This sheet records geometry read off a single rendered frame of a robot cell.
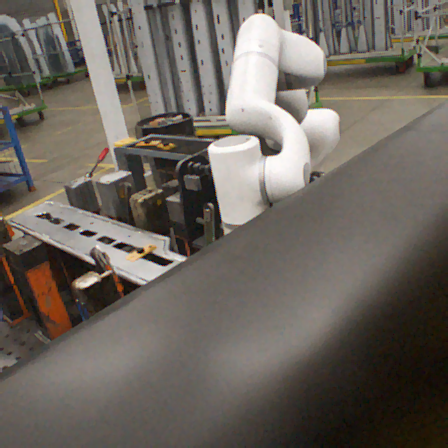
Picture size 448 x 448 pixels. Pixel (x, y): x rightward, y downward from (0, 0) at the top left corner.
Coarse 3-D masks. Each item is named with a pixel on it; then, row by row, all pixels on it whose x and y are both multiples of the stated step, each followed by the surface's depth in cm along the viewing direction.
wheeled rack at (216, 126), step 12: (108, 0) 535; (180, 0) 525; (192, 0) 520; (264, 0) 450; (120, 12) 551; (312, 36) 538; (120, 48) 556; (132, 96) 578; (312, 108) 547; (204, 120) 581; (216, 120) 570; (204, 132) 546; (216, 132) 538; (228, 132) 530
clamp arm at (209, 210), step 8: (208, 208) 126; (216, 208) 126; (208, 216) 126; (216, 216) 126; (208, 224) 127; (216, 224) 127; (208, 232) 128; (216, 232) 127; (208, 240) 129; (216, 240) 128
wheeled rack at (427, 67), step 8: (416, 0) 618; (416, 8) 622; (416, 16) 625; (424, 16) 620; (432, 16) 615; (416, 24) 630; (432, 24) 673; (416, 32) 635; (416, 40) 639; (424, 48) 637; (432, 56) 636; (440, 56) 692; (424, 64) 659; (432, 64) 650; (440, 64) 636; (424, 72) 653; (432, 72) 646; (424, 80) 658
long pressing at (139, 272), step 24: (24, 216) 175; (72, 216) 166; (96, 216) 161; (48, 240) 152; (72, 240) 148; (96, 240) 145; (120, 240) 141; (144, 240) 138; (168, 240) 135; (120, 264) 128; (144, 264) 126
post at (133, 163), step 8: (120, 152) 177; (120, 160) 179; (128, 160) 178; (136, 160) 180; (120, 168) 182; (128, 168) 178; (136, 168) 181; (144, 168) 183; (136, 176) 181; (144, 176) 184; (136, 184) 183; (144, 184) 185
